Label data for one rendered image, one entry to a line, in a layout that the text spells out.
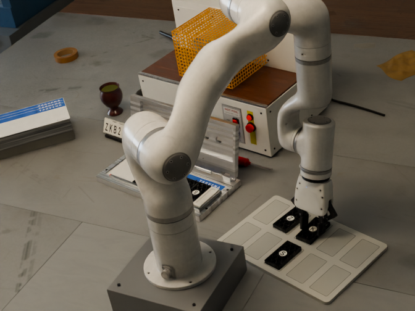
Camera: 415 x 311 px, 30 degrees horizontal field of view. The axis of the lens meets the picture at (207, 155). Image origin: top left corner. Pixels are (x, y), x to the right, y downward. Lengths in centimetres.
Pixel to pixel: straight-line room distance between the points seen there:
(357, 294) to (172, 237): 49
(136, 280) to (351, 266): 56
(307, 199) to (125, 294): 55
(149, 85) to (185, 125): 100
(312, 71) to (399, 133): 75
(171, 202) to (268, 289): 39
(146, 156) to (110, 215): 69
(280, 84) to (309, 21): 70
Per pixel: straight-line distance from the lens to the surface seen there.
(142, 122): 182
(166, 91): 269
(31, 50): 361
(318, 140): 202
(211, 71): 175
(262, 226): 224
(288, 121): 206
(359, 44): 318
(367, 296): 202
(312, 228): 219
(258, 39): 172
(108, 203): 246
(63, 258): 230
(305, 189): 211
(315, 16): 186
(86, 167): 266
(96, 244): 232
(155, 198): 185
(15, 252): 239
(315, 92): 194
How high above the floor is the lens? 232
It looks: 33 degrees down
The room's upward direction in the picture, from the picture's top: 10 degrees counter-clockwise
